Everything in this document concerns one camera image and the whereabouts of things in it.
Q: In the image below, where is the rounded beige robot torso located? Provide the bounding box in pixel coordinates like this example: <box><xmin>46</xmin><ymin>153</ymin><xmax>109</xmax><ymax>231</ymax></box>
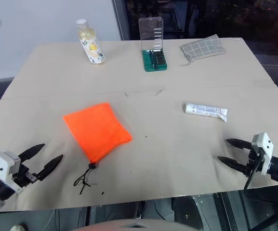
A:
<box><xmin>73</xmin><ymin>218</ymin><xmax>199</xmax><ymax>231</ymax></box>

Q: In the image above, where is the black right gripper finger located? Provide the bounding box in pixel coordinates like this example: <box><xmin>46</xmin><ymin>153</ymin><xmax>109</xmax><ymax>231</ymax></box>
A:
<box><xmin>225</xmin><ymin>139</ymin><xmax>253</xmax><ymax>151</ymax></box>
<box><xmin>217</xmin><ymin>156</ymin><xmax>248</xmax><ymax>173</ymax></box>

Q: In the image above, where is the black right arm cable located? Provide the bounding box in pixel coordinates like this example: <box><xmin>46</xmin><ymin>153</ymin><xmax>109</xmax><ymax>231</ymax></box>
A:
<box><xmin>243</xmin><ymin>158</ymin><xmax>262</xmax><ymax>193</ymax></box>

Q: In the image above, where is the beige table cloth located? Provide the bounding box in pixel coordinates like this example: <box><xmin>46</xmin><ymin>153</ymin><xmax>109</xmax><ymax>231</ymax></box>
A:
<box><xmin>0</xmin><ymin>37</ymin><xmax>278</xmax><ymax>213</ymax></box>

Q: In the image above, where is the clear bottle with floral label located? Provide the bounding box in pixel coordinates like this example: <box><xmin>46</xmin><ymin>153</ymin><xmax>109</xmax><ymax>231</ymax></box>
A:
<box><xmin>76</xmin><ymin>19</ymin><xmax>105</xmax><ymax>65</ymax></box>

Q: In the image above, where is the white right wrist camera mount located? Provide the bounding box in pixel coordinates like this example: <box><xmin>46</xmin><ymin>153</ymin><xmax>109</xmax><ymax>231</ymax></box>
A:
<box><xmin>251</xmin><ymin>132</ymin><xmax>275</xmax><ymax>175</ymax></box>

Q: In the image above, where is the orange drawstring pouch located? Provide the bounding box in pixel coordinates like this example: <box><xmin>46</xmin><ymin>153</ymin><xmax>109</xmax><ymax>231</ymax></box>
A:
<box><xmin>62</xmin><ymin>102</ymin><xmax>133</xmax><ymax>194</ymax></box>

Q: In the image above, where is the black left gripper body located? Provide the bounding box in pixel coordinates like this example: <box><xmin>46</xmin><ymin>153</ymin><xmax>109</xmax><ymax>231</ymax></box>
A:
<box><xmin>12</xmin><ymin>163</ymin><xmax>39</xmax><ymax>188</ymax></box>

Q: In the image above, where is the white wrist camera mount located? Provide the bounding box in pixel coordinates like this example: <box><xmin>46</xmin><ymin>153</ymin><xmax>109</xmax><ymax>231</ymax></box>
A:
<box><xmin>0</xmin><ymin>151</ymin><xmax>24</xmax><ymax>193</ymax></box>
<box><xmin>251</xmin><ymin>132</ymin><xmax>275</xmax><ymax>175</ymax></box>

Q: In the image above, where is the white crumpled tube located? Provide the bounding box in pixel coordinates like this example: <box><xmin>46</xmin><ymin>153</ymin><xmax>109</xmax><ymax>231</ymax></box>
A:
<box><xmin>183</xmin><ymin>103</ymin><xmax>228</xmax><ymax>123</ymax></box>

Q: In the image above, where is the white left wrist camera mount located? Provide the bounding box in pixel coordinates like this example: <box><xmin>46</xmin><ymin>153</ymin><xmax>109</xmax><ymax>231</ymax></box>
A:
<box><xmin>0</xmin><ymin>151</ymin><xmax>24</xmax><ymax>193</ymax></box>

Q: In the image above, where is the green screwdriver bit case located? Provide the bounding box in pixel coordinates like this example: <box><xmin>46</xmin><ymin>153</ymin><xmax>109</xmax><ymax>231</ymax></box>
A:
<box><xmin>138</xmin><ymin>16</ymin><xmax>168</xmax><ymax>72</ymax></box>

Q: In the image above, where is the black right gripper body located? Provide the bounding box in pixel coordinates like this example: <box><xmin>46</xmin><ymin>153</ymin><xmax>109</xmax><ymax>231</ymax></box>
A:
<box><xmin>244</xmin><ymin>147</ymin><xmax>265</xmax><ymax>178</ymax></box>

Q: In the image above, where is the grey checked fabric pouch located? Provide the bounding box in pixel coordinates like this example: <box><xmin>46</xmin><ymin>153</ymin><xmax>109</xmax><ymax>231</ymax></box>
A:
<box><xmin>180</xmin><ymin>34</ymin><xmax>226</xmax><ymax>67</ymax></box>

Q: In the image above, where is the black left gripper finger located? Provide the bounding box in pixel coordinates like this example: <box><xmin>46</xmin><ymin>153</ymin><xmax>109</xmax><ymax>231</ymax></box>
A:
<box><xmin>18</xmin><ymin>143</ymin><xmax>46</xmax><ymax>162</ymax></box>
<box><xmin>36</xmin><ymin>154</ymin><xmax>64</xmax><ymax>182</ymax></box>

